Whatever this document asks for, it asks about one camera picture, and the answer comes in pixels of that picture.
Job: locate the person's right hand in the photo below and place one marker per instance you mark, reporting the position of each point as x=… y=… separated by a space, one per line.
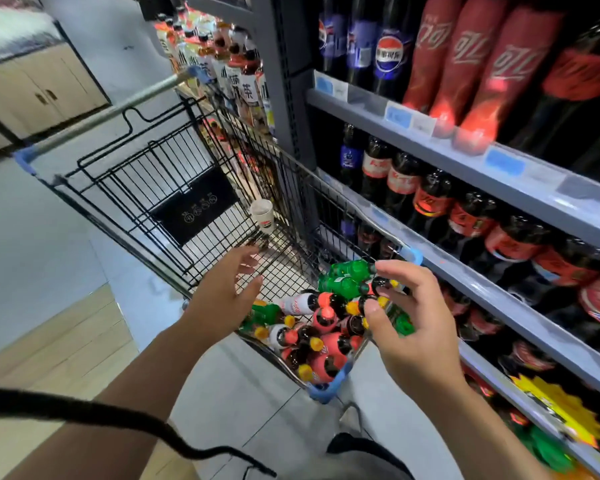
x=425 y=345

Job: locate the person's left hand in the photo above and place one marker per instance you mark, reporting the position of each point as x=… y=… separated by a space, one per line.
x=220 y=300

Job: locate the pile of bottles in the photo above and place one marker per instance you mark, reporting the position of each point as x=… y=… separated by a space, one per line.
x=325 y=325

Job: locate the grey store shelving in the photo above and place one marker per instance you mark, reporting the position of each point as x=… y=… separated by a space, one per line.
x=580 y=210

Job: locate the red cola bottle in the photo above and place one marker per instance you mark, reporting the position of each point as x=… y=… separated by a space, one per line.
x=510 y=80
x=430 y=50
x=470 y=65

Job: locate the dark cola bottle blue label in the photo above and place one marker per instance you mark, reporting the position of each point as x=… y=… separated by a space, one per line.
x=360 y=40
x=330 y=35
x=390 y=50

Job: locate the person's left forearm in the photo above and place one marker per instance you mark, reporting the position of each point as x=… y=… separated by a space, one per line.
x=110 y=415

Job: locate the row of shelf price tags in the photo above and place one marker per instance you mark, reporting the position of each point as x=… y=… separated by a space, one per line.
x=398 y=117

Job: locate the white paper cup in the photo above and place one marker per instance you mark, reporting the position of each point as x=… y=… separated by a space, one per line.
x=262 y=215

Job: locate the yellow starburst promo sign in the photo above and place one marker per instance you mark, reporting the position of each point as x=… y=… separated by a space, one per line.
x=560 y=405

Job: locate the wooden cabinet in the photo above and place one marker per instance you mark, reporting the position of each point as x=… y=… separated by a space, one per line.
x=40 y=90

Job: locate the white fabric goods pile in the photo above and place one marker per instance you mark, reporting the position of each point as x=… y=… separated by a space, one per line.
x=15 y=25

